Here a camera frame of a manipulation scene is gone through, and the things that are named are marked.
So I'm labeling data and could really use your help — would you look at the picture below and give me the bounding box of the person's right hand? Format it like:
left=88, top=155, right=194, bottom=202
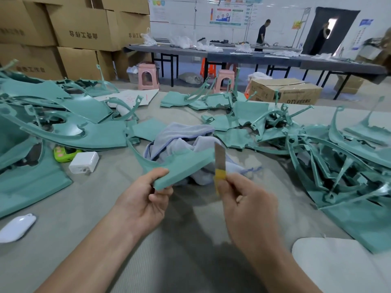
left=216, top=173, right=282, bottom=257

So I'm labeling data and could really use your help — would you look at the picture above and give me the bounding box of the person's left hand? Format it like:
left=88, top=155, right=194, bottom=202
left=112, top=167, right=174, bottom=238

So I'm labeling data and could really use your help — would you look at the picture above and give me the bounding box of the single green plastic part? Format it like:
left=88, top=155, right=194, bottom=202
left=127, top=138, right=216, bottom=192

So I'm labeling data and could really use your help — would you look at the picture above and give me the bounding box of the yellow-handled deburring knife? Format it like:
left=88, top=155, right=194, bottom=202
left=214, top=142, right=227, bottom=182

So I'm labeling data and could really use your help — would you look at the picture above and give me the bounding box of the grey-blue wiping cloth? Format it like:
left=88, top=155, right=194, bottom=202
left=144, top=123, right=260, bottom=186

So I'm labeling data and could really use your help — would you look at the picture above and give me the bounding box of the pile of green plastic parts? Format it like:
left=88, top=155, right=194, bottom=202
left=0, top=59, right=391, bottom=254

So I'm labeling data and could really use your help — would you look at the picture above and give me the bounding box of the brown cardboard box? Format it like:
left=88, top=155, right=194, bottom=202
left=249, top=78, right=323, bottom=105

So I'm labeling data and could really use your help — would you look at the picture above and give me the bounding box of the stack of brown cardboard boxes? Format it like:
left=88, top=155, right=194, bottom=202
left=0, top=0, right=152, bottom=82

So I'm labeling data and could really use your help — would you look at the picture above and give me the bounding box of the person's left forearm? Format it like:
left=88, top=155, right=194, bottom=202
left=37, top=219, right=150, bottom=293

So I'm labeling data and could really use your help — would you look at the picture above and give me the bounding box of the white power adapter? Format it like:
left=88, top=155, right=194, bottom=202
left=68, top=151, right=100, bottom=175

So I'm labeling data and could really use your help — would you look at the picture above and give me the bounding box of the green and yellow gadget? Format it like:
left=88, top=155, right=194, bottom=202
left=53, top=146, right=83, bottom=164

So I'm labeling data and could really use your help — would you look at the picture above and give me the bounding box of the white paper sheet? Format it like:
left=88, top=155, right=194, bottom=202
left=98, top=88, right=160, bottom=110

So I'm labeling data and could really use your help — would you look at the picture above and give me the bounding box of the white foam sheet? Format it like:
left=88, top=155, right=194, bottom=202
left=291, top=237, right=391, bottom=293

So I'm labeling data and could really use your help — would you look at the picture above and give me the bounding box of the pink plastic stool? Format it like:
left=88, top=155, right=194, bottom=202
left=137, top=63, right=160, bottom=90
left=214, top=69, right=235, bottom=93

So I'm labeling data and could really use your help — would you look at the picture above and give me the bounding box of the white oval plastic piece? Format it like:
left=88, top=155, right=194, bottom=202
left=0, top=213, right=37, bottom=244

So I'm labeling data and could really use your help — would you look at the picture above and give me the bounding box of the orange object under table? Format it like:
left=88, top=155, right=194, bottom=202
left=200, top=58, right=217, bottom=79

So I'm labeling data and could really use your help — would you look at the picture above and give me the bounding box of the long grey work table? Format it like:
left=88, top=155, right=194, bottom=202
left=124, top=44, right=388, bottom=100

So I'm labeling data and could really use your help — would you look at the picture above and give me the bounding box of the heap of clear plastic bags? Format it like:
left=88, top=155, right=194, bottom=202
left=141, top=33, right=224, bottom=54

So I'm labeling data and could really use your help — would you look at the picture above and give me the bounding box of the dark door with window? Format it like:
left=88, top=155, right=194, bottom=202
left=302, top=7, right=361, bottom=57

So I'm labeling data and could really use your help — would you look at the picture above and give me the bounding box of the colourful wall poster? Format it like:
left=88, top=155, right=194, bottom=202
left=209, top=5, right=245, bottom=26

